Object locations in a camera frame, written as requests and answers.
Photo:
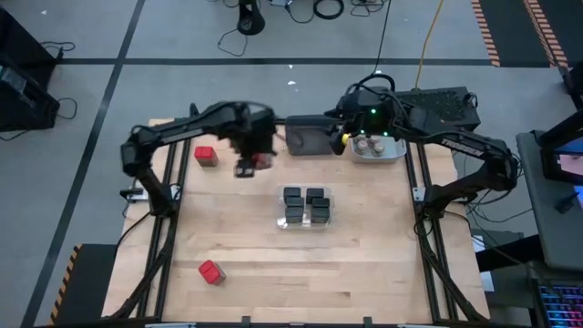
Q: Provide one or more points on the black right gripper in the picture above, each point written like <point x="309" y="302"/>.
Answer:
<point x="371" y="114"/>

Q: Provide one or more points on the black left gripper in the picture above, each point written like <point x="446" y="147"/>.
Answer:
<point x="250" y="130"/>

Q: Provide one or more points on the paprika tin red lid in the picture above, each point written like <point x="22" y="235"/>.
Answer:
<point x="206" y="156"/>
<point x="211" y="272"/>
<point x="262" y="161"/>

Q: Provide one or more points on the green spice tin black lid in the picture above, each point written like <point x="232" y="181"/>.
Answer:
<point x="294" y="201"/>
<point x="292" y="192"/>
<point x="294" y="214"/>
<point x="314" y="195"/>

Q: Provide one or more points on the black tins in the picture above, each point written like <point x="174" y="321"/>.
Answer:
<point x="320" y="202"/>

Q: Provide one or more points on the dark tea boxes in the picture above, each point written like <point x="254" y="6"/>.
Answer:
<point x="320" y="214"/>

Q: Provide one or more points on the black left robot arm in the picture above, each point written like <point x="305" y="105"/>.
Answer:
<point x="182" y="127"/>

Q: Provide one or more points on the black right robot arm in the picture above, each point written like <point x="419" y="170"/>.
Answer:
<point x="460" y="146"/>

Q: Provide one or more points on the dark grey translucent bin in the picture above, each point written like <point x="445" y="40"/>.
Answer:
<point x="309" y="139"/>

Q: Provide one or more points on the white plastic bin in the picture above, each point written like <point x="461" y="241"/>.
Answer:
<point x="391" y="156"/>

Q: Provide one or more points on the clear plastic bin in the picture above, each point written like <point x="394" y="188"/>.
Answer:
<point x="304" y="208"/>

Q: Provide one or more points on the black perforated box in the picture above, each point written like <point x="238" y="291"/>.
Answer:
<point x="437" y="105"/>

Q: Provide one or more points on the black round floor stand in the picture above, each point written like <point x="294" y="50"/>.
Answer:
<point x="250" y="18"/>

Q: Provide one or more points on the silver aluminium extrusion bar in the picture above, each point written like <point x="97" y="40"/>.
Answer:
<point x="414" y="325"/>
<point x="170" y="325"/>

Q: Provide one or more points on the black mat hazard stripes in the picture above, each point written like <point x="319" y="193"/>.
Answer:
<point x="519" y="27"/>
<point x="86" y="282"/>

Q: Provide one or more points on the grey desk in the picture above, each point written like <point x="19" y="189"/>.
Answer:
<point x="542" y="218"/>

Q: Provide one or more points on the computer monitor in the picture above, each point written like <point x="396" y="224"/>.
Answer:
<point x="562" y="159"/>

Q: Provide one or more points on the black equipment case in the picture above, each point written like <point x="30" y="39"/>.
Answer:
<point x="23" y="36"/>
<point x="23" y="100"/>

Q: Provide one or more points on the backlit rainbow keyboard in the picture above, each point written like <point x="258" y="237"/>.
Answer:
<point x="562" y="305"/>

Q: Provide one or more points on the black table frame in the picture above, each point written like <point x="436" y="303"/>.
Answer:
<point x="273" y="325"/>

